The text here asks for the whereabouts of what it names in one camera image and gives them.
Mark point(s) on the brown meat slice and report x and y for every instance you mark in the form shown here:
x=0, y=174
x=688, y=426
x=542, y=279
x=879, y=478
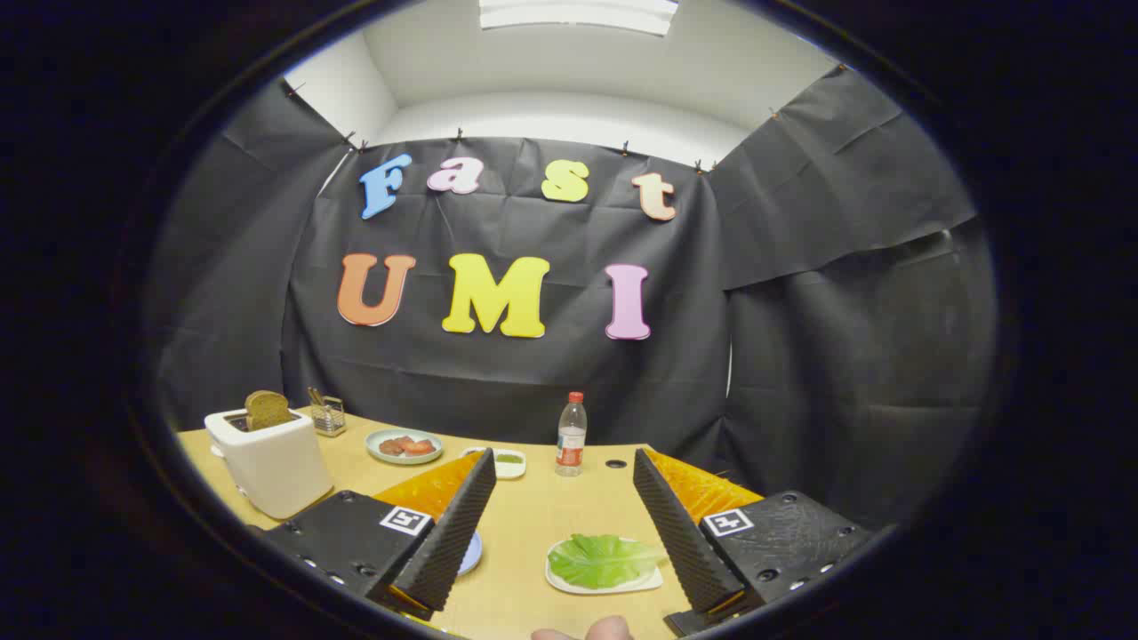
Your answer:
x=391, y=447

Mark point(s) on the green lettuce leaf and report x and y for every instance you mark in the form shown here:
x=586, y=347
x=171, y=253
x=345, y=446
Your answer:
x=600, y=560

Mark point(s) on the red sausage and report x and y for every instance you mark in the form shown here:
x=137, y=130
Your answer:
x=420, y=447

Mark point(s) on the clear plastic water bottle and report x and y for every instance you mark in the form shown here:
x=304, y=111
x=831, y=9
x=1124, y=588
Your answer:
x=571, y=440

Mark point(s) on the pale green plate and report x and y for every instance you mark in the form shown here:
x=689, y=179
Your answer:
x=382, y=457

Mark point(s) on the white divided condiment tray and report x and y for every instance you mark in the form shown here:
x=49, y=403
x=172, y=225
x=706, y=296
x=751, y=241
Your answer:
x=511, y=468

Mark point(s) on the blue round plate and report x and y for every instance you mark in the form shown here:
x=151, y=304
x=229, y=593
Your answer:
x=471, y=553

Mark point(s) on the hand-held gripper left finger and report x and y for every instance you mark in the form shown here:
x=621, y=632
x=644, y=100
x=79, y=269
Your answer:
x=449, y=542

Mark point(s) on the white square plate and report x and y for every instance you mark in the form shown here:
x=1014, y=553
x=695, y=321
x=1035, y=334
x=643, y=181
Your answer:
x=646, y=582

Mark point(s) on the ceiling light panel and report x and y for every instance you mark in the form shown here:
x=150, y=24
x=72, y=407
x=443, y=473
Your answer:
x=578, y=13

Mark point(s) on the brown bread slice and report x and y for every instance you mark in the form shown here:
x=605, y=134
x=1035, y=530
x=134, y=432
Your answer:
x=267, y=409

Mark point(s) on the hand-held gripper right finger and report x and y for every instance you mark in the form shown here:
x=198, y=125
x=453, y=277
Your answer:
x=680, y=533

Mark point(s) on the white toaster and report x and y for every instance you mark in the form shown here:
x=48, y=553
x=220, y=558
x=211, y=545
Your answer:
x=276, y=467

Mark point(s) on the black backdrop cloth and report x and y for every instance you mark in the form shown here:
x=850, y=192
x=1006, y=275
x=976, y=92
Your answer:
x=533, y=382

